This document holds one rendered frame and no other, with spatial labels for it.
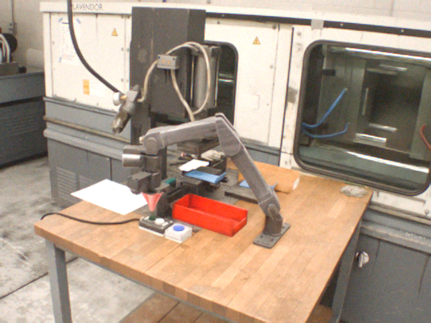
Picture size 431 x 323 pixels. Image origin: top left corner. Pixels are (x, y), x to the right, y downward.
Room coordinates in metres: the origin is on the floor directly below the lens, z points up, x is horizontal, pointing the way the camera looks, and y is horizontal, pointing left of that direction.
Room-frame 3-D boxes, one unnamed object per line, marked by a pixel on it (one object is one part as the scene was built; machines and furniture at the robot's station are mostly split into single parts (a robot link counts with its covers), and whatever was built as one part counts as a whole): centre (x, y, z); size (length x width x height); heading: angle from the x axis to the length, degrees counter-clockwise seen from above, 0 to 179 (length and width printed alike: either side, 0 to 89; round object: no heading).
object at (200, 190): (1.66, 0.04, 0.94); 0.20 x 0.10 x 0.07; 152
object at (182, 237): (1.28, 0.10, 0.90); 0.07 x 0.07 x 0.06; 62
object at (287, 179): (1.82, -0.27, 0.93); 0.25 x 0.13 x 0.08; 62
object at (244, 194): (1.69, -0.18, 0.91); 0.17 x 0.16 x 0.02; 152
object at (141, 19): (1.79, 0.28, 1.28); 0.14 x 0.12 x 0.75; 152
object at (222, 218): (1.41, -0.01, 0.93); 0.25 x 0.12 x 0.06; 62
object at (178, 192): (1.50, 0.13, 0.95); 0.15 x 0.03 x 0.10; 152
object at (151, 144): (1.33, 0.23, 1.18); 0.12 x 0.09 x 0.12; 90
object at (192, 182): (1.66, 0.04, 0.98); 0.20 x 0.10 x 0.01; 152
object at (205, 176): (1.63, 0.02, 1.00); 0.15 x 0.07 x 0.03; 62
